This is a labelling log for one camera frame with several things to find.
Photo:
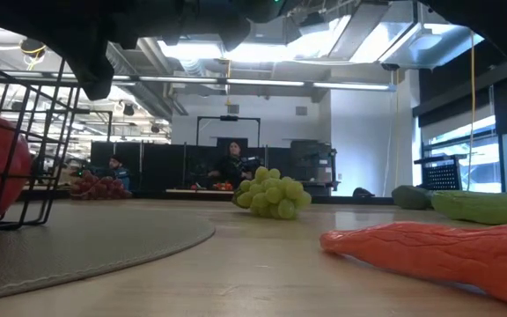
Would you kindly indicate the orange carrot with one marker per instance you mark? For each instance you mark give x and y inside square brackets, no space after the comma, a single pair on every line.
[434,255]

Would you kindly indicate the background wooden table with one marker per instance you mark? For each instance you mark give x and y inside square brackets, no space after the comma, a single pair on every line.
[192,191]

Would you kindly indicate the black partition wall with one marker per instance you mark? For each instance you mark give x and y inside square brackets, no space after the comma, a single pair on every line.
[161,165]

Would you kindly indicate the green grape bunch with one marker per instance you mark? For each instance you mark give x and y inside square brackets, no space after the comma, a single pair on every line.
[273,193]

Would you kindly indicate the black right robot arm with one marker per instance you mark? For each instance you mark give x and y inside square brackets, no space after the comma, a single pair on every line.
[500,26]

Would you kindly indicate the silver air duct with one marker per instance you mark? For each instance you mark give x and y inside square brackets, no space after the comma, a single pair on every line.
[412,35]

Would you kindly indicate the black background rig frame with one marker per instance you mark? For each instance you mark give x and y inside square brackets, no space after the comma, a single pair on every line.
[228,118]
[110,125]

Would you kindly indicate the black metal table frame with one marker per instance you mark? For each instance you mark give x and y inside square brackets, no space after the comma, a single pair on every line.
[368,201]

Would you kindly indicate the grey wall vent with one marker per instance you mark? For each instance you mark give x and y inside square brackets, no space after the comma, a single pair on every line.
[301,110]
[232,108]

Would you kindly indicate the long ceiling light tube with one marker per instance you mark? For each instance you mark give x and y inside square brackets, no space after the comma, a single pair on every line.
[350,86]

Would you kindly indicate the person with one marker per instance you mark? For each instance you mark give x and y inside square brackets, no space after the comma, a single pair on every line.
[233,165]
[118,169]

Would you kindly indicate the black equipment cabinet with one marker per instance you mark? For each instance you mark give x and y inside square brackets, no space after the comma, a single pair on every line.
[315,163]

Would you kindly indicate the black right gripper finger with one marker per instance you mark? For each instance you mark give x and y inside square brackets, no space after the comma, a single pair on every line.
[95,70]
[38,17]

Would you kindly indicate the round grey placemat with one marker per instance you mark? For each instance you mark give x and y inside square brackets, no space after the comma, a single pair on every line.
[104,246]

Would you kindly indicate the dark green avocado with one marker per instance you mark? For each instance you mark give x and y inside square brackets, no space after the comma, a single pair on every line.
[412,198]

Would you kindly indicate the black perforated cart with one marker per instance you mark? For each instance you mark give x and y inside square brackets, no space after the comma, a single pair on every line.
[443,176]

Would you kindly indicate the distant red produce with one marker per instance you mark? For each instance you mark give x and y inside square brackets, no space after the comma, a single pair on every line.
[222,186]

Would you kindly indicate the light green cucumber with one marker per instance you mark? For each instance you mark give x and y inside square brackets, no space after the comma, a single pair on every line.
[478,207]

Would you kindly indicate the red grape bunch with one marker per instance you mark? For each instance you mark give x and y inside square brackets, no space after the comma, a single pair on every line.
[101,187]

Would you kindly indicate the black ceiling spotlight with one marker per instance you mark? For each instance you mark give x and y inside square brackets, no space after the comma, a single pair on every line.
[156,128]
[128,109]

